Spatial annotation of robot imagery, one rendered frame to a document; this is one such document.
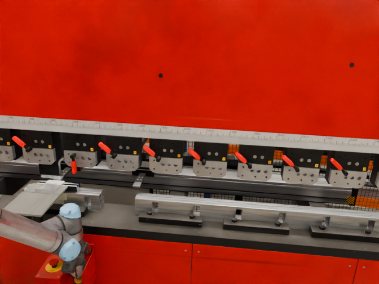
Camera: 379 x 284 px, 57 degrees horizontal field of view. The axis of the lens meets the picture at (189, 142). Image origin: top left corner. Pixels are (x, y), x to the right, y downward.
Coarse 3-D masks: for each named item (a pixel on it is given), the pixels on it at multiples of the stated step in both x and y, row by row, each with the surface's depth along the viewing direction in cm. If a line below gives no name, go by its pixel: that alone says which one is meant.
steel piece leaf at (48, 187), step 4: (44, 184) 170; (48, 184) 170; (52, 184) 170; (56, 184) 170; (60, 184) 170; (36, 188) 162; (40, 188) 166; (44, 188) 166; (48, 188) 166; (52, 188) 166; (56, 188) 167; (36, 192) 163; (40, 192) 162; (44, 192) 162; (48, 192) 162; (52, 192) 162
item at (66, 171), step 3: (63, 159) 190; (60, 162) 190; (63, 162) 189; (60, 165) 188; (63, 165) 188; (66, 165) 188; (63, 168) 189; (66, 168) 187; (69, 168) 187; (78, 168) 188; (81, 168) 190; (63, 171) 183; (66, 171) 183; (69, 171) 185; (63, 174) 180; (66, 174) 181; (63, 177) 178; (60, 180) 175
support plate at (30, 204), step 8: (32, 184) 170; (40, 184) 170; (24, 192) 162; (56, 192) 163; (16, 200) 156; (24, 200) 156; (32, 200) 156; (40, 200) 156; (48, 200) 157; (8, 208) 149; (16, 208) 149; (24, 208) 149; (32, 208) 150; (40, 208) 150; (48, 208) 151; (40, 216) 145
